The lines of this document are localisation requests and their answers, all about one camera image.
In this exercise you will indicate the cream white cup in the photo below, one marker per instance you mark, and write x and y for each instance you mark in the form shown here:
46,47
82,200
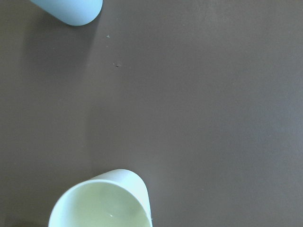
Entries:
118,198

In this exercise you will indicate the light blue cup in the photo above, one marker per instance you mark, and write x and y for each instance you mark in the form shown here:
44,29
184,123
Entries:
71,12

